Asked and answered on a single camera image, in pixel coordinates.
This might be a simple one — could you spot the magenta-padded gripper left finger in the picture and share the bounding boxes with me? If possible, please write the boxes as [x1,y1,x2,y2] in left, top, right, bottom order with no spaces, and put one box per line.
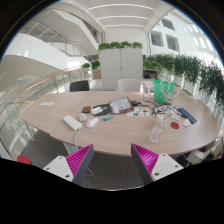
[43,143,95,188]

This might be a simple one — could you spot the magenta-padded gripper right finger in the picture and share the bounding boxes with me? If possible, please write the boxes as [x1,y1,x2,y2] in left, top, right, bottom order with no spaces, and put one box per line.
[130,143,185,186]

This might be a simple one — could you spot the clear plastic water bottle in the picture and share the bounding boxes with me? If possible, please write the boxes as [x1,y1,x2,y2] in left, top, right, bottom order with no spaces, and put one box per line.
[149,114,166,144]

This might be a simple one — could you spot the white computer mouse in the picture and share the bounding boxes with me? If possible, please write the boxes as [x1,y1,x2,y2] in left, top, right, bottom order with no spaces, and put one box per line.
[85,116,100,129]

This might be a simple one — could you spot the colourful sticker sheet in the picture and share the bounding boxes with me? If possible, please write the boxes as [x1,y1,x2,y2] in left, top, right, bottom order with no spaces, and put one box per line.
[126,106,152,118]

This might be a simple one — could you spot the small white box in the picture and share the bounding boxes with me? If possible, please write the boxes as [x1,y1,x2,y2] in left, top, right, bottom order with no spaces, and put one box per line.
[91,106,104,116]

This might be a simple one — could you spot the red chair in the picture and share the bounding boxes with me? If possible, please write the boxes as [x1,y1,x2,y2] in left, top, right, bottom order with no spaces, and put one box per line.
[16,154,33,166]

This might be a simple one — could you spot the dark blue keyboard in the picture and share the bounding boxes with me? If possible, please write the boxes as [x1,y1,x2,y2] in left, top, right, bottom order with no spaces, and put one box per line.
[177,107,198,125]

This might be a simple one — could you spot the open printed booklet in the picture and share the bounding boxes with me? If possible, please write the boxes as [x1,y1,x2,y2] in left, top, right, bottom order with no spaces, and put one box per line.
[109,96,135,115]

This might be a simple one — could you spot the white paper sheet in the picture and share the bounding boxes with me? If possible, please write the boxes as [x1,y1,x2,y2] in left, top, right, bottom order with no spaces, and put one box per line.
[38,101,56,107]

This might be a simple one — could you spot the green tote bag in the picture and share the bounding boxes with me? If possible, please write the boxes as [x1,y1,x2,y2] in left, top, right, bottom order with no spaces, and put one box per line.
[152,79,175,105]

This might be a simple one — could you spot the black chair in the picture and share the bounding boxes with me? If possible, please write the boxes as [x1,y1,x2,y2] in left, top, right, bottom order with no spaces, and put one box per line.
[69,80,90,93]

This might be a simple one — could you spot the white chair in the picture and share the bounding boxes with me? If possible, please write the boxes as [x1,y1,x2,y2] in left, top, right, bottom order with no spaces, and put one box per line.
[116,78,144,93]

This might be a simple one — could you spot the glass railing wooden handrail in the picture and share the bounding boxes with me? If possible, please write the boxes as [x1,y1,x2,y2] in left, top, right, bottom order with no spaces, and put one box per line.
[0,66,84,156]

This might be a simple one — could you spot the potted green plant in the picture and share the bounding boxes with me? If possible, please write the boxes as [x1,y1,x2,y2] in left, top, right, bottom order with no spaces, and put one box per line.
[81,62,92,80]
[91,60,101,80]

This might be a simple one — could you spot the white cabinet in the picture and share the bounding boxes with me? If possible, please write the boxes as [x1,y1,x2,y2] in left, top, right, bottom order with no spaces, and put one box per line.
[98,47,144,90]

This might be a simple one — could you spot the hedge of green plants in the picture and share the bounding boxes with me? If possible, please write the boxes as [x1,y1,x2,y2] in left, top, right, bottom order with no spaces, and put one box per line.
[143,52,224,105]

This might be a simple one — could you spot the green plants atop cabinet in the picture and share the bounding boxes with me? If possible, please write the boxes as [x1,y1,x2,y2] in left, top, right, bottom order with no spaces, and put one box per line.
[97,40,144,52]

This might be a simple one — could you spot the ceiling light strips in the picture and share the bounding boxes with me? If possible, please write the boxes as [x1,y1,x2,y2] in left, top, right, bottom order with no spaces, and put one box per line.
[87,3,155,30]

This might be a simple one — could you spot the white power strip cable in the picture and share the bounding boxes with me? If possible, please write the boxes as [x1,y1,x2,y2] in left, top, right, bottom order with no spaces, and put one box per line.
[73,128,83,152]

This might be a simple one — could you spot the black cable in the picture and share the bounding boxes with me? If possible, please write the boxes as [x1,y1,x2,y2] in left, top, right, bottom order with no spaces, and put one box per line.
[143,99,183,118]

